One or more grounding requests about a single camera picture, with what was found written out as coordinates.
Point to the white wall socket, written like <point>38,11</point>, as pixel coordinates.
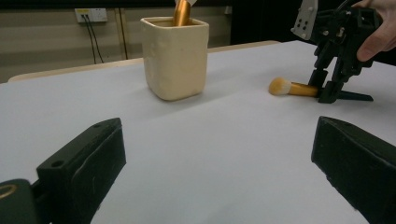
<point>93,15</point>

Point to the white table sheet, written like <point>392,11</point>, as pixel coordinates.
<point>218,140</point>

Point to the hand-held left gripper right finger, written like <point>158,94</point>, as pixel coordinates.
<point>361,168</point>

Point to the black and gold makeup brush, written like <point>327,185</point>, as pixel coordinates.
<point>281,87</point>
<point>181,14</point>

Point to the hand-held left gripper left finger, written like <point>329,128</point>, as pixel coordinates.
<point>84,168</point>

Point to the beige square cup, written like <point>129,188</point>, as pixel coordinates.
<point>176,62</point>

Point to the black curtain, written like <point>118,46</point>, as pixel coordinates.
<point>264,21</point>

